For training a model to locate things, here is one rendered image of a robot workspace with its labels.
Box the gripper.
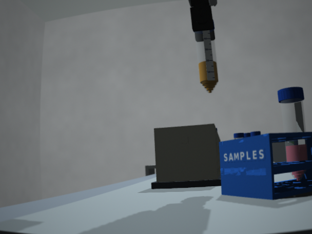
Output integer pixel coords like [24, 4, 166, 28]
[189, 0, 217, 32]

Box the blue tube rack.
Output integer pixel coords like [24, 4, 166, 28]
[219, 132, 312, 200]

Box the blue tube cap with white dot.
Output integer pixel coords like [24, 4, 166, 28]
[233, 133, 244, 139]

